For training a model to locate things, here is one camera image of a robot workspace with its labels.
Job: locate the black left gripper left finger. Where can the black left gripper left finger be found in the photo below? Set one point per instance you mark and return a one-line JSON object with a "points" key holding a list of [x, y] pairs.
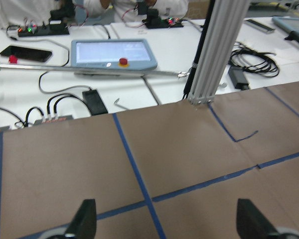
{"points": [[84, 223]]}

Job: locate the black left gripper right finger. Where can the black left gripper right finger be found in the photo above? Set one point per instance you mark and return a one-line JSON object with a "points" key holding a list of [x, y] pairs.
{"points": [[252, 224]]}

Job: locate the metal allen key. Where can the metal allen key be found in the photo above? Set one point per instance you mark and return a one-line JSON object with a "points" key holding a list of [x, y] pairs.
{"points": [[117, 103]]}

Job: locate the black power adapter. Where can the black power adapter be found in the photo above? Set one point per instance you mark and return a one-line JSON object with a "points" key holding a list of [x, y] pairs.
{"points": [[94, 102], [238, 78]]}

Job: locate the blue teach pendant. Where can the blue teach pendant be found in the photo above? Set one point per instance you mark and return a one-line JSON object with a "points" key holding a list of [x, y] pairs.
{"points": [[125, 54]]}

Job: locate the small red object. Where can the small red object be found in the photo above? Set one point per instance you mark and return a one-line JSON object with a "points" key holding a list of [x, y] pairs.
{"points": [[13, 59]]}

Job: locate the long reach grabber tool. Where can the long reach grabber tool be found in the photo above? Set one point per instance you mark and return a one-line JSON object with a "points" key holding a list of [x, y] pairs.
{"points": [[95, 71]]}

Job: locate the black smartphone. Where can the black smartphone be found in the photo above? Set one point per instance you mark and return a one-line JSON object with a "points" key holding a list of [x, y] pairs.
{"points": [[25, 53]]}

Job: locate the person in white shirt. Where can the person in white shirt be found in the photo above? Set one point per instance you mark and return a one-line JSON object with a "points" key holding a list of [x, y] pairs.
{"points": [[13, 12]]}

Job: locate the aluminium frame post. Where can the aluminium frame post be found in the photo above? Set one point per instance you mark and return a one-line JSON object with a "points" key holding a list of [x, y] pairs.
{"points": [[221, 28]]}

